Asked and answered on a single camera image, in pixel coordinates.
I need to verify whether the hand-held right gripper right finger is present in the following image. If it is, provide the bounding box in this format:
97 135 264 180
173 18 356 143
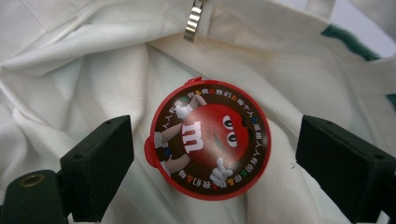
295 115 396 224

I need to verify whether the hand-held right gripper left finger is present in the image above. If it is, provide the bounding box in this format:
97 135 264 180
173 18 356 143
60 115 134 222

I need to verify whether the white patterned tote bag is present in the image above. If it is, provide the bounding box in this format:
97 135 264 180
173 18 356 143
0 0 396 224

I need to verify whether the red round candy box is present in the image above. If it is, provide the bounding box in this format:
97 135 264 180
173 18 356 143
143 77 272 202

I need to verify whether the white table mat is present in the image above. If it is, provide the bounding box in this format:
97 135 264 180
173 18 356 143
276 0 396 59

